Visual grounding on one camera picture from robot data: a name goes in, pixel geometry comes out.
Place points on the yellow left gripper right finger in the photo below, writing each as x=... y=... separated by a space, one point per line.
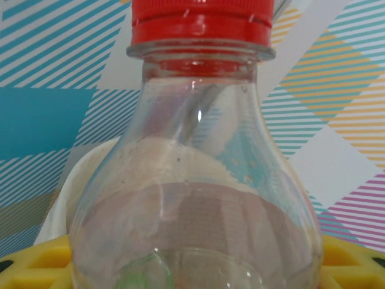
x=352 y=271

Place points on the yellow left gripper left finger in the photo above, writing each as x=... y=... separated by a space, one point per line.
x=36 y=271

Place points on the red cap cola bottle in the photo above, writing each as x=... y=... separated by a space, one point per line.
x=195 y=180

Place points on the white plastic bin liner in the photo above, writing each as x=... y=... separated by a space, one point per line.
x=69 y=186

